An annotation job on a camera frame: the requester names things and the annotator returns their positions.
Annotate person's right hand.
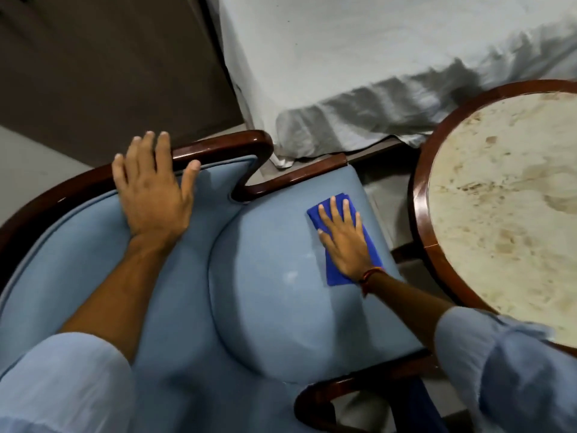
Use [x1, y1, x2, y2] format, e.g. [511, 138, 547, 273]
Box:
[317, 196, 383, 283]

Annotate person's left hand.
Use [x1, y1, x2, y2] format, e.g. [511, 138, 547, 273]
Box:
[112, 131, 202, 251]

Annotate blue cleaning cloth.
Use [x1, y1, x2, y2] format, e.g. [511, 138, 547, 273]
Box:
[307, 192, 385, 287]

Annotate person's left forearm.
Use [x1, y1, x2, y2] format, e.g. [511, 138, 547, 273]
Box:
[59, 234, 181, 363]

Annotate person's right forearm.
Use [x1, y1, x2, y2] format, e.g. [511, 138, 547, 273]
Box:
[361, 268, 456, 352]

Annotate red thread wristband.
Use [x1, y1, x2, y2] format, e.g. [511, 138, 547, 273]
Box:
[360, 266, 387, 297]

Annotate light blue wooden-framed armchair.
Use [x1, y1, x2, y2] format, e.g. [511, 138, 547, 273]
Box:
[0, 130, 444, 433]

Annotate round marble-top wooden table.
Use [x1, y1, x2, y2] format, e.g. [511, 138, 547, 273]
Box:
[408, 79, 577, 357]

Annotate white bed sheet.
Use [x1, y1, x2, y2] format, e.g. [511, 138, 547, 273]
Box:
[218, 0, 577, 169]

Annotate dark blue trousers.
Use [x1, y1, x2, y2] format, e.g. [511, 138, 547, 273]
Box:
[397, 376, 444, 433]

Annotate light blue shirt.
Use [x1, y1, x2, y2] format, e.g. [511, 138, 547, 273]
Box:
[0, 306, 577, 433]

